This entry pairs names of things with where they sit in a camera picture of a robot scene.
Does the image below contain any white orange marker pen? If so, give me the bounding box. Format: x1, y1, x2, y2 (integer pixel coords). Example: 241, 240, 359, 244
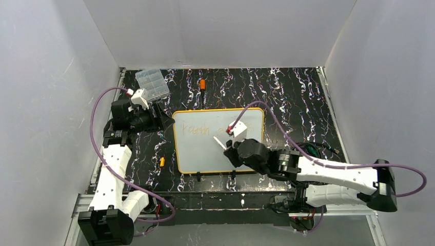
213, 136, 227, 150

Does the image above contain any yellow framed whiteboard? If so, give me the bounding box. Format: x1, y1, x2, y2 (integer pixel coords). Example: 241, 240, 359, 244
172, 107, 265, 174

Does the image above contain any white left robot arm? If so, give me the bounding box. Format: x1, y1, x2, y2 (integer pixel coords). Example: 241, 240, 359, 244
78, 99, 175, 245

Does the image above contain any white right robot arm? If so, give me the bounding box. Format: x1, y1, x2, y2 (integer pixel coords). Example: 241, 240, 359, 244
223, 139, 398, 212

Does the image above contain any clear plastic organizer box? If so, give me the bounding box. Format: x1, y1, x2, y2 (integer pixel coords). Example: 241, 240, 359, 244
135, 69, 170, 103

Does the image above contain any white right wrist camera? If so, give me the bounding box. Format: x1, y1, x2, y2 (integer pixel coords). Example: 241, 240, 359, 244
227, 120, 248, 142

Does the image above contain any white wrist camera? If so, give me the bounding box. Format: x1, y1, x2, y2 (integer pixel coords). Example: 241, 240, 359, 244
126, 89, 149, 110
227, 120, 248, 142

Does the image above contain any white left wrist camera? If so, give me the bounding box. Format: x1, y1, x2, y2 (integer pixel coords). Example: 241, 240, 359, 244
126, 89, 149, 110

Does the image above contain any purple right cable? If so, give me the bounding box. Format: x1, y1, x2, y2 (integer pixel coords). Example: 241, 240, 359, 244
228, 100, 427, 233

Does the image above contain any purple cable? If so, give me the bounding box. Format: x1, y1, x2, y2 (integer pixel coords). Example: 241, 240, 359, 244
89, 87, 176, 237
228, 100, 427, 233

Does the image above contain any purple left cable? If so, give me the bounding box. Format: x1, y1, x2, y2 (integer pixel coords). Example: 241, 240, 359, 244
89, 87, 176, 237

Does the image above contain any orange handled screwdriver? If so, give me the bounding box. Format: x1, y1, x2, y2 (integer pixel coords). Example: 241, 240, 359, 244
200, 79, 206, 110

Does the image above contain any aluminium frame rail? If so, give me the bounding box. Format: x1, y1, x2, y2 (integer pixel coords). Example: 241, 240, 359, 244
69, 192, 380, 246

